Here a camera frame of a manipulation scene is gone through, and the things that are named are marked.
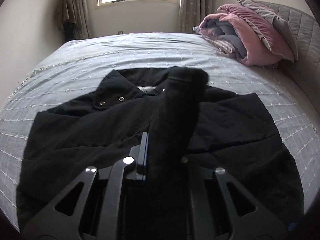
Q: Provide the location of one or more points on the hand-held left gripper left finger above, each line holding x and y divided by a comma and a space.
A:
143, 152

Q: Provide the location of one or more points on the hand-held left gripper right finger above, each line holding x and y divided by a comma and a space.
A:
193, 180

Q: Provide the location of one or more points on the black coat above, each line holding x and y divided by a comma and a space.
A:
87, 120

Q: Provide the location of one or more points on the bed with grey bedspread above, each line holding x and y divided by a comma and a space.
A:
175, 52

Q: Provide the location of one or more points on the folded pink quilt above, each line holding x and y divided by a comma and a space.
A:
225, 30

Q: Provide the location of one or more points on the beige patterned curtain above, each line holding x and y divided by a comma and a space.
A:
195, 2
80, 7

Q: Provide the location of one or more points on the hanging brown garment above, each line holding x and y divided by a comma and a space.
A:
67, 10

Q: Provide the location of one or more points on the pink velvet pillow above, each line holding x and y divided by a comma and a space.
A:
252, 22

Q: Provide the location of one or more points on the grey pillow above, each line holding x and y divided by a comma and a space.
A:
270, 12

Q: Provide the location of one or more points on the grey quilted headboard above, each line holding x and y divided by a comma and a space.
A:
303, 32

